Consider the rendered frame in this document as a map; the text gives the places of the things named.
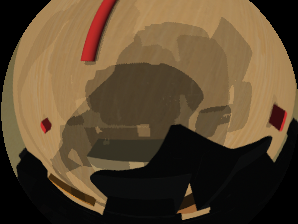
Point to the brown wooden board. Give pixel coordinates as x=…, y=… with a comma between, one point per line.
x=74, y=192

